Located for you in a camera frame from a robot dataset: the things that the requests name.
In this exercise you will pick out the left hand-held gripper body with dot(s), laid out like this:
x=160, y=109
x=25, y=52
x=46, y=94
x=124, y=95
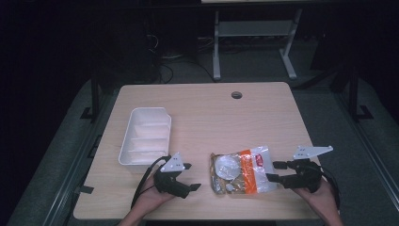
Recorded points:
x=171, y=185

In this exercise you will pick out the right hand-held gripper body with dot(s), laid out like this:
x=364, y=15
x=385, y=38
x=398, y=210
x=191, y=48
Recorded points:
x=306, y=175

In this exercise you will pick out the clear snack packet orange stripe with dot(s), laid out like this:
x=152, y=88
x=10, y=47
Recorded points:
x=241, y=171

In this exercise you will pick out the white plastic bin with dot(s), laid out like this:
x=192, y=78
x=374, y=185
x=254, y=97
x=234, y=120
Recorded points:
x=146, y=138

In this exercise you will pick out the person's left hand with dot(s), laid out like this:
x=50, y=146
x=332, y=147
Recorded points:
x=149, y=199

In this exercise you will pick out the person's right hand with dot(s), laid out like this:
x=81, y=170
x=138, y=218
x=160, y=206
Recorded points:
x=324, y=199

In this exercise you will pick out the black table edge clamp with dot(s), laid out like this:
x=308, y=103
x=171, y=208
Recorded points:
x=85, y=189

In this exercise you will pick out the black metal stand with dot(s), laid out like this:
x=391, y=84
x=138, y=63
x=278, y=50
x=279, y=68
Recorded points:
x=95, y=97
x=354, y=94

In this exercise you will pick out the white metal table frame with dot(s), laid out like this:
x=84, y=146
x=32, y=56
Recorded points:
x=255, y=28

